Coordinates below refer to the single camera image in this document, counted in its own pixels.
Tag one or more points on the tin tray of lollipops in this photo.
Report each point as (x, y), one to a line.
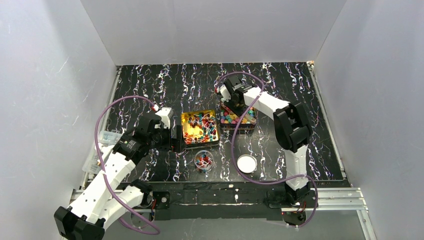
(200, 129)

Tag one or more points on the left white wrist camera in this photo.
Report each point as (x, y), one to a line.
(165, 114)

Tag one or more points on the clear plastic jar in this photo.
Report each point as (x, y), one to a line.
(200, 170)

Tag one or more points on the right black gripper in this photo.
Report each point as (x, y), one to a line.
(234, 103)

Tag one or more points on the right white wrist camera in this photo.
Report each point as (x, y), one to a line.
(223, 93)

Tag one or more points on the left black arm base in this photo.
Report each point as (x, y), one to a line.
(158, 200)

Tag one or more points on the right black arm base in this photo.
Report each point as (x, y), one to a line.
(288, 205)

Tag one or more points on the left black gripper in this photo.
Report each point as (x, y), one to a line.
(177, 143)

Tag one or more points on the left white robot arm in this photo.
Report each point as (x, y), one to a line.
(91, 214)

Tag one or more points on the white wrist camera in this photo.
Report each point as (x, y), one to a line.
(223, 93)
(165, 114)

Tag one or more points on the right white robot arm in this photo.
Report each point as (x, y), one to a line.
(291, 125)

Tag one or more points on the white round jar lid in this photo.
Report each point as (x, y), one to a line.
(247, 164)

